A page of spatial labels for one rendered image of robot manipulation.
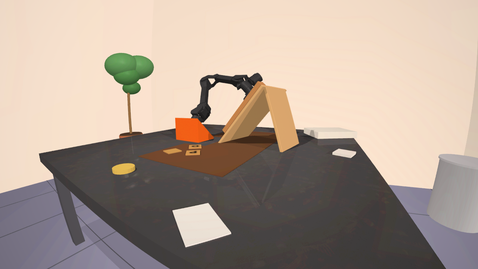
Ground yellow flat disc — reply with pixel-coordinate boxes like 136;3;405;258
112;163;135;175

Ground cream flat card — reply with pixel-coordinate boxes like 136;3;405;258
173;203;231;247

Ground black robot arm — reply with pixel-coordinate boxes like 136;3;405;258
191;73;263;123

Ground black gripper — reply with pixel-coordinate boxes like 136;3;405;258
244;86;253;99

